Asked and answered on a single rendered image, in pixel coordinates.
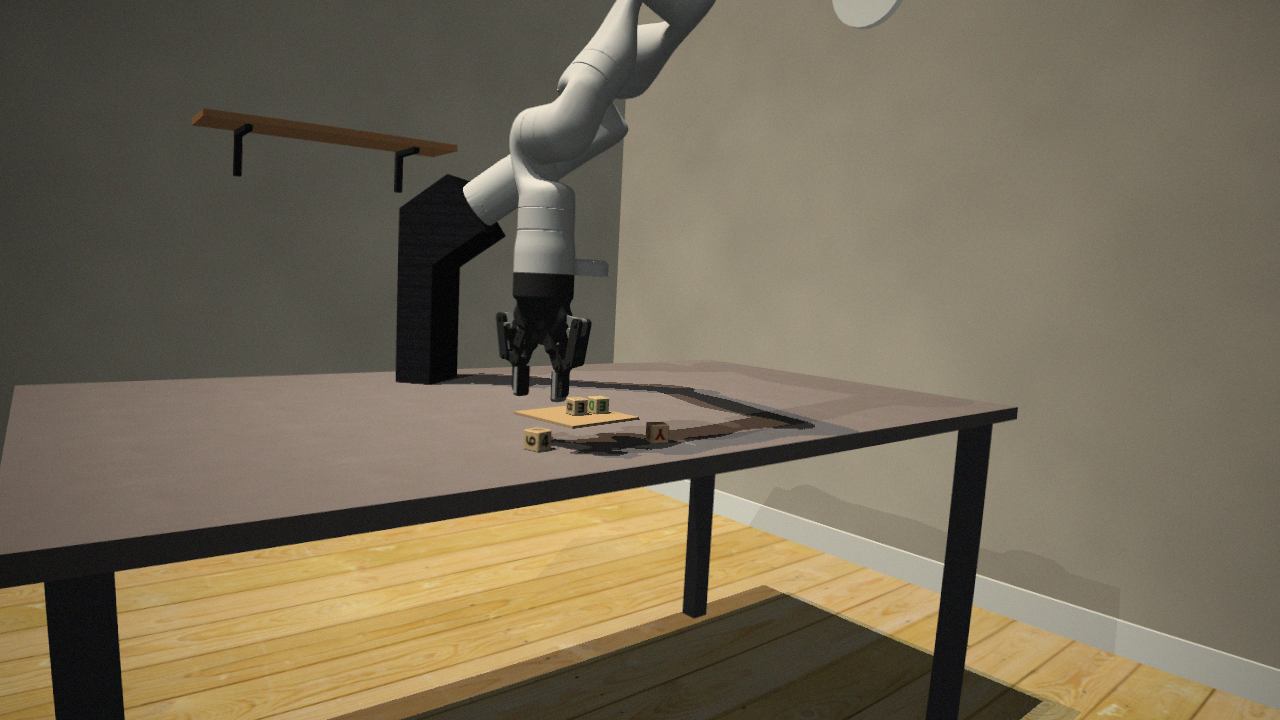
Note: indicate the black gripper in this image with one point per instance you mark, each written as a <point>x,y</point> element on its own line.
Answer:
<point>548,298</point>

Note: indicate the light orange mat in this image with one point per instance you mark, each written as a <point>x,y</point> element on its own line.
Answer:
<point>558,416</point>

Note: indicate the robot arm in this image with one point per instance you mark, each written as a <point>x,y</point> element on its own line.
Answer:
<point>621,61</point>

